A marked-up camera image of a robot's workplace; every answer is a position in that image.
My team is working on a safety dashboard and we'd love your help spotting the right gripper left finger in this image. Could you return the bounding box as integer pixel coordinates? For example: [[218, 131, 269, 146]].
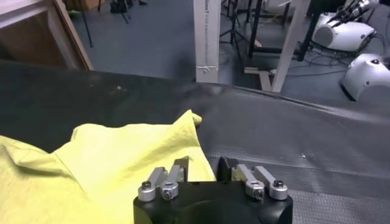
[[137, 156, 190, 202]]

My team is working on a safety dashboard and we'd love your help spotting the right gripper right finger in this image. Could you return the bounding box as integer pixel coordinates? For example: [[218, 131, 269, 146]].
[[216, 156, 289, 201]]

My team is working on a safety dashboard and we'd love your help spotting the yellow-green t-shirt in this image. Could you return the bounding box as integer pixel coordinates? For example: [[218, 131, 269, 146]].
[[0, 109, 217, 224]]

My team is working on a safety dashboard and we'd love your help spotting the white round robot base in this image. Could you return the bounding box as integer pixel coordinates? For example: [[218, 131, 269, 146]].
[[340, 53, 390, 102]]

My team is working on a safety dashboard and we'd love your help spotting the large black table cover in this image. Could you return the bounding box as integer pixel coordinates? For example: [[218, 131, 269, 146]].
[[0, 59, 390, 224]]

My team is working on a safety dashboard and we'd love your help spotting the tall white cardboard box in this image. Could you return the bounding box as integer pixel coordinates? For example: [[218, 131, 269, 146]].
[[193, 0, 222, 83]]

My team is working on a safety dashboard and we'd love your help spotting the white standing desk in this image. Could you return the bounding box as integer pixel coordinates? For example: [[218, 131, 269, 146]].
[[243, 0, 311, 93]]

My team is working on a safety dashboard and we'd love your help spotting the black tripod stand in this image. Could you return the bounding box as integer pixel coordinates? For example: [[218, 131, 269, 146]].
[[219, 0, 263, 71]]

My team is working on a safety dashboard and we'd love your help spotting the white rectangular table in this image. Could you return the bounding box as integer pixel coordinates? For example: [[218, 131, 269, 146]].
[[0, 0, 55, 30]]

